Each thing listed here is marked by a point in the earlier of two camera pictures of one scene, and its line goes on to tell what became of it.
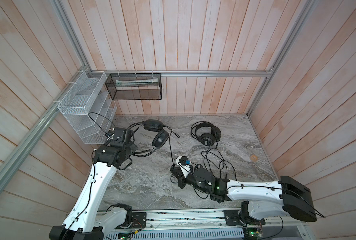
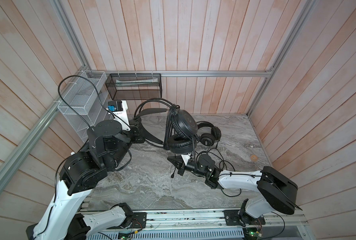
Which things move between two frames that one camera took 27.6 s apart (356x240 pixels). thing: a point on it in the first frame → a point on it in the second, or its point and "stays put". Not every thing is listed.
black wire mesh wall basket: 134,86 stays put
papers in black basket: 142,82 stays put
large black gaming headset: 160,137 → 180,125
